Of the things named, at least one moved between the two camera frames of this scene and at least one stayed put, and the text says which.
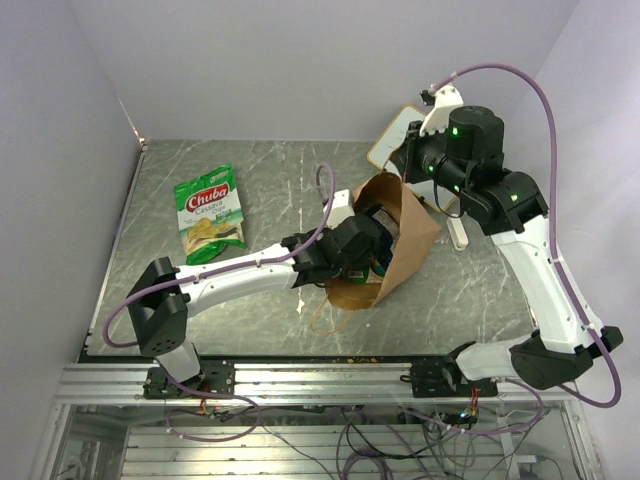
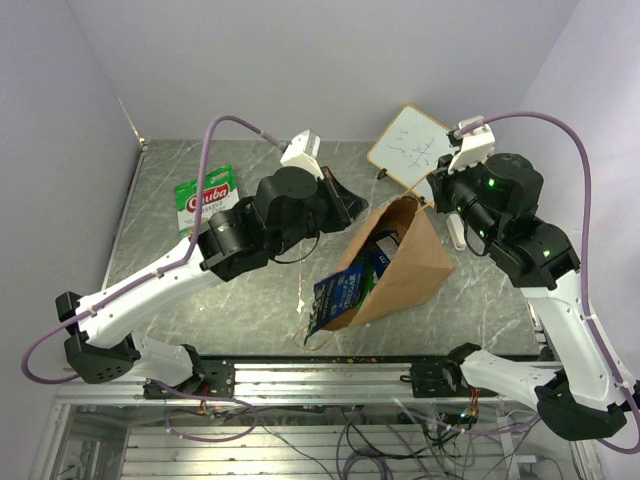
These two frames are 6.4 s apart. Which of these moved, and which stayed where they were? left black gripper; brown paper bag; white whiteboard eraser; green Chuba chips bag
Moved: brown paper bag; left black gripper
Stayed: white whiteboard eraser; green Chuba chips bag
